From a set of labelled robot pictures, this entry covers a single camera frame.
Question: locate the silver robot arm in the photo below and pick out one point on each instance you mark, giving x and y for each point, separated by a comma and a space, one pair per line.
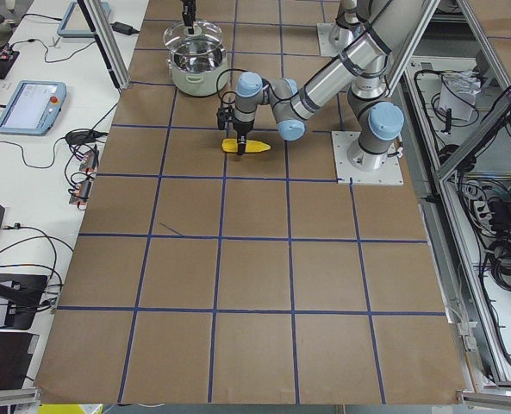
369, 32
346, 15

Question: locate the aluminium frame post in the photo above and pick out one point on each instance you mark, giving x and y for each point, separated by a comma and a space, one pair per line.
99, 26

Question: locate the black power adapter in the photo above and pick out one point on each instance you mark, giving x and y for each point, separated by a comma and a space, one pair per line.
123, 28

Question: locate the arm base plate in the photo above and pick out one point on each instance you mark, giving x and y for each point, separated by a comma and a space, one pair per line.
332, 38
354, 166

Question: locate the glass pot lid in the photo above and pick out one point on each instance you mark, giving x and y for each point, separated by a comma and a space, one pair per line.
204, 37

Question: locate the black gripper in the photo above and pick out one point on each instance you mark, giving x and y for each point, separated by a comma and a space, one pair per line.
242, 128
188, 8

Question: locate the yellow plastic corn cob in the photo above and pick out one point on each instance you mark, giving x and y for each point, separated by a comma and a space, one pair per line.
229, 145

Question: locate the far blue teach pendant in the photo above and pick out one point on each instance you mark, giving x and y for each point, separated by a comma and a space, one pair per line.
73, 24

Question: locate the near blue teach pendant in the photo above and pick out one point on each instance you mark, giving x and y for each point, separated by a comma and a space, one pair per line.
33, 108

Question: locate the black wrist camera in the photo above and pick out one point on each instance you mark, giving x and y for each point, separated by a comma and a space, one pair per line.
225, 115

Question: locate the blue teach pendant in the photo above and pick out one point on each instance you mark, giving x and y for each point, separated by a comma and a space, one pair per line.
33, 108
73, 24

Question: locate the pale green cooking pot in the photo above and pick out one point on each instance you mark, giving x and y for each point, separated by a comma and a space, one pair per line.
199, 75

